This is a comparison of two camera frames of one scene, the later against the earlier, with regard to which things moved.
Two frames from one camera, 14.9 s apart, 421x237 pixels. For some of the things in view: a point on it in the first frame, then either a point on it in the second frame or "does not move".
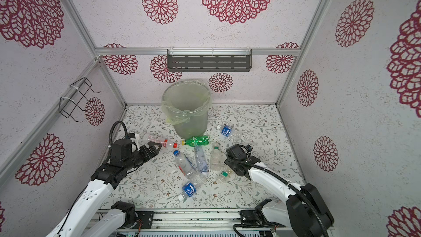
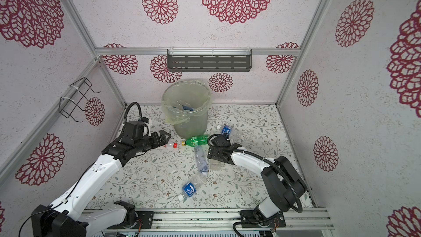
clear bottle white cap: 216,159 does not move
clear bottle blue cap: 187,170 -> 180,104
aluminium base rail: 197,219 does not move
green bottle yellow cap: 196,141 does not move
